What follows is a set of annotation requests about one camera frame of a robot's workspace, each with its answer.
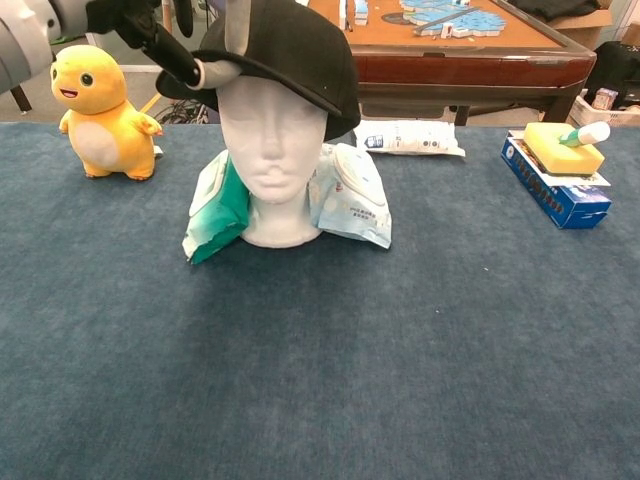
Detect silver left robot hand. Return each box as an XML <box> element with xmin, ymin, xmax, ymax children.
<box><xmin>84</xmin><ymin>0</ymin><xmax>252</xmax><ymax>92</ymax></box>

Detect black baseball cap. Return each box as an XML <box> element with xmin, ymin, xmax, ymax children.
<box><xmin>155</xmin><ymin>0</ymin><xmax>362</xmax><ymax>143</ymax></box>

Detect yellow plush dinosaur toy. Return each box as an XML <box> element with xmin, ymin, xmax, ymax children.
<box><xmin>49</xmin><ymin>44</ymin><xmax>165</xmax><ymax>182</ymax></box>

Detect white foam mannequin head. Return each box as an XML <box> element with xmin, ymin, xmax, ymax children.
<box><xmin>218</xmin><ymin>74</ymin><xmax>330</xmax><ymax>249</ymax></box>

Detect dark table leg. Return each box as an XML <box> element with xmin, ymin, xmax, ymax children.
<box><xmin>9</xmin><ymin>84</ymin><xmax>34</xmax><ymax>114</ymax></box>

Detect green wet wipes pack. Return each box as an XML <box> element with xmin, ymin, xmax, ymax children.
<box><xmin>182</xmin><ymin>149</ymin><xmax>251</xmax><ymax>265</ymax></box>

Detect upright white mahjong tiles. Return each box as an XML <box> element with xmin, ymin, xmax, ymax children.
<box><xmin>338</xmin><ymin>0</ymin><xmax>372</xmax><ymax>30</ymax></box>

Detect light blue wet wipes pack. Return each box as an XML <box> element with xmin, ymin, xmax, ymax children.
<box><xmin>307</xmin><ymin>142</ymin><xmax>394</xmax><ymax>250</ymax></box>

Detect white printed tissue packet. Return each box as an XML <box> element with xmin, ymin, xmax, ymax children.
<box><xmin>352</xmin><ymin>118</ymin><xmax>466</xmax><ymax>159</ymax></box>

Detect brown mahjong table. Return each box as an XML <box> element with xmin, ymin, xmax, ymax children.
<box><xmin>299</xmin><ymin>0</ymin><xmax>599</xmax><ymax>127</ymax></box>

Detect blue mahjong tile cluster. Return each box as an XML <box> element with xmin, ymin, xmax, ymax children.
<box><xmin>399</xmin><ymin>0</ymin><xmax>506</xmax><ymax>39</ymax></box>

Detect blue felt table cover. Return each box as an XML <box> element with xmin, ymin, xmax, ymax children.
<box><xmin>0</xmin><ymin>122</ymin><xmax>640</xmax><ymax>480</ymax></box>

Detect black folded cloth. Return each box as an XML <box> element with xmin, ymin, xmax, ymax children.
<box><xmin>509</xmin><ymin>0</ymin><xmax>601</xmax><ymax>22</ymax></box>

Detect yellow sponge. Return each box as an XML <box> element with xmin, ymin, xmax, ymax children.
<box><xmin>523</xmin><ymin>122</ymin><xmax>606</xmax><ymax>176</ymax></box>

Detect open cardboard carton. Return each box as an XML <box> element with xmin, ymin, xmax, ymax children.
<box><xmin>539</xmin><ymin>7</ymin><xmax>614</xmax><ymax>51</ymax></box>

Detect blue cardboard box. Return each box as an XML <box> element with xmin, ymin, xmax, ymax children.
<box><xmin>500</xmin><ymin>130</ymin><xmax>613</xmax><ymax>230</ymax></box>

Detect small white green-labelled bottle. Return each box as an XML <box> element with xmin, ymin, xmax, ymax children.
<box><xmin>558</xmin><ymin>121</ymin><xmax>612</xmax><ymax>149</ymax></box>

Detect white plastic basket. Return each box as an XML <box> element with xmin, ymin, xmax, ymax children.
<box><xmin>569</xmin><ymin>94</ymin><xmax>640</xmax><ymax>129</ymax></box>

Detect black bag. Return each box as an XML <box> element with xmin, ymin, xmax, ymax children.
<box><xmin>584</xmin><ymin>40</ymin><xmax>640</xmax><ymax>109</ymax></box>

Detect black cable bundle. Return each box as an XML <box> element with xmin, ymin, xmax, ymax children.
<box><xmin>154</xmin><ymin>97</ymin><xmax>221</xmax><ymax>125</ymax></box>

